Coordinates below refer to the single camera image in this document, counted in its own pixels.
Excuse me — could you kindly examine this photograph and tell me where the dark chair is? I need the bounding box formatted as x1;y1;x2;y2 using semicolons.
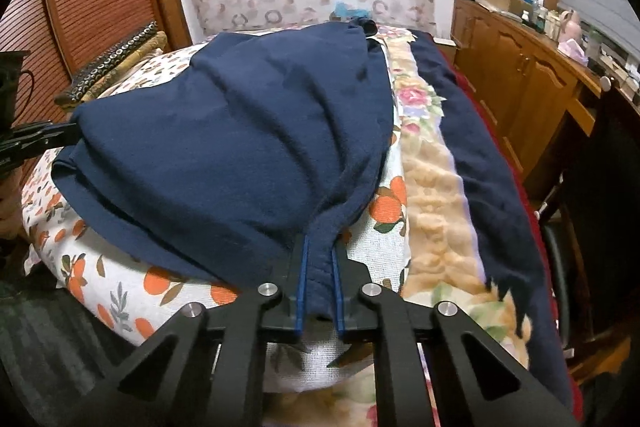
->
536;77;640;370

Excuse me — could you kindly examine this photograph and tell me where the dark circle-patterned cushion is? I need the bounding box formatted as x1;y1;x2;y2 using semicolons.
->
52;20;161;108

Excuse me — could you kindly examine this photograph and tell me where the box of blue items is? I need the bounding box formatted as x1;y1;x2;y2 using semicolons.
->
330;1;372;24

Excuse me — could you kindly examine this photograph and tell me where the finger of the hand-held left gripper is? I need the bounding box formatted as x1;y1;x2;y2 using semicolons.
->
0;121;84;164

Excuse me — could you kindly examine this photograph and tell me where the person's left forearm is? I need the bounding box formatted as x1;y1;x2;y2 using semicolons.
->
0;176;27;244

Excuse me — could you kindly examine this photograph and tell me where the orange-fruit print bedsheet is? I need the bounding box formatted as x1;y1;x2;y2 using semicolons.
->
20;41;417;394

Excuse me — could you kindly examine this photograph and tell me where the floral fleece blanket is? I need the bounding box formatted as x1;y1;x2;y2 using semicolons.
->
250;26;577;427

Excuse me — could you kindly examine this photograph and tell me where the pink thermos jug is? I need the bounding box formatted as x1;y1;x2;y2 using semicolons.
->
561;9;584;42

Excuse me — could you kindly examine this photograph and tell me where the golden sunflower pillow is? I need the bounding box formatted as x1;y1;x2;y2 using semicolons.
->
75;31;169;104

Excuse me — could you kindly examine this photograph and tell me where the wooden cabinet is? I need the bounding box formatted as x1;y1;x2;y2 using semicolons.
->
449;0;617;204

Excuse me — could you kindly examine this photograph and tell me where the navy printed t-shirt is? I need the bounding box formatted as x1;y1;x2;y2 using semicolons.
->
51;19;395;324

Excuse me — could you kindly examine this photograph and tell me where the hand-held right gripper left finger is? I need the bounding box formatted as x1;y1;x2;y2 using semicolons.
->
117;234;314;427

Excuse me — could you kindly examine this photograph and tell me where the pink tissue pack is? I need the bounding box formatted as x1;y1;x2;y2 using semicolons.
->
557;39;592;64

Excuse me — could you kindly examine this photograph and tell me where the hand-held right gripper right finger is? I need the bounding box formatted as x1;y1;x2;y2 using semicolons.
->
327;244;577;427

